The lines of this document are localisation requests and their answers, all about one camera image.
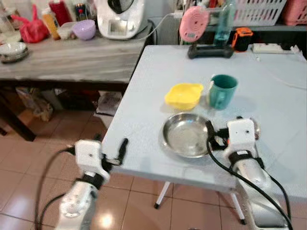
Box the clear plastic food container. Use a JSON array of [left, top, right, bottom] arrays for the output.
[[57, 22, 76, 40]]

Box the green ceramic mug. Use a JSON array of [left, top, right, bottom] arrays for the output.
[[208, 74, 238, 111]]

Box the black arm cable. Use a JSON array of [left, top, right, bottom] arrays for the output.
[[205, 134, 294, 230], [34, 148, 77, 230]]

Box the orange and black device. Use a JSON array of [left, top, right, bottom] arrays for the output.
[[232, 27, 253, 52]]

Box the orange sauce bottle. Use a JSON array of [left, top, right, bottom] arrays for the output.
[[42, 8, 60, 41]]

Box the blue transparent water bottle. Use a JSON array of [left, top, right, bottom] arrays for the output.
[[214, 0, 236, 45]]

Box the white table leg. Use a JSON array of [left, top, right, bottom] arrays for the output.
[[153, 181, 172, 210], [230, 192, 247, 225]]

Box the white plastic basket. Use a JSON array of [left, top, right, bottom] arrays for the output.
[[225, 0, 288, 27]]

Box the round stainless steel plate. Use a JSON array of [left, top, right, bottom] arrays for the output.
[[161, 113, 214, 159]]

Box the pink round fan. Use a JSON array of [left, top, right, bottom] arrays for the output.
[[179, 6, 211, 43]]

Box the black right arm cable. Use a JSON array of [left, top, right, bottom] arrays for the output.
[[205, 134, 294, 230]]

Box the black flat base stand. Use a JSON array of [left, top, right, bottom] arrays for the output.
[[187, 42, 235, 59]]

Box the red container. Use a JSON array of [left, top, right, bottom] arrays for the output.
[[48, 0, 72, 27]]

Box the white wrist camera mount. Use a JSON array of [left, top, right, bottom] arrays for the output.
[[225, 118, 258, 159], [74, 139, 111, 180]]

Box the purple plastic bowl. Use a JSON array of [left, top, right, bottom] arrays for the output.
[[72, 19, 97, 41]]

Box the white box under table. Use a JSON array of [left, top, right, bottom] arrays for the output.
[[94, 91, 123, 127]]

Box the pink plastic basket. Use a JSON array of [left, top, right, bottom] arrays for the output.
[[281, 0, 307, 26]]

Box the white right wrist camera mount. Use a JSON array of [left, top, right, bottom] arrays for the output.
[[225, 118, 258, 159]]

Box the dark glass jar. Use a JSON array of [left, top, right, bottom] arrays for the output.
[[73, 0, 92, 22]]

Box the patterned bag under table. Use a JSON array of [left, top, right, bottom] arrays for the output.
[[17, 87, 54, 121]]

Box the black shelf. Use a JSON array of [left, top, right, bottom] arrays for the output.
[[201, 24, 307, 48]]

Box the white kitchen appliance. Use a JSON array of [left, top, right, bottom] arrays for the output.
[[96, 0, 149, 40]]

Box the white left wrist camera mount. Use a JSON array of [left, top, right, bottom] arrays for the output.
[[74, 139, 111, 180]]

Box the grey marble side table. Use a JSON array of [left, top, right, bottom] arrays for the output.
[[0, 29, 156, 142]]

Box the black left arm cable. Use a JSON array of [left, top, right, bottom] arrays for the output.
[[34, 148, 77, 230]]

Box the yellow plastic bowl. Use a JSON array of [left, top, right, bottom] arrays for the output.
[[165, 82, 204, 111]]

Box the thin white cable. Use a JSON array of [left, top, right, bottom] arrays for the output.
[[257, 50, 307, 92]]

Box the red plastic bag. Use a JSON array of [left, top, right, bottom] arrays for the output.
[[11, 4, 50, 44]]

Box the white power strip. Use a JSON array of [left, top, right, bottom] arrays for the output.
[[252, 43, 300, 54]]

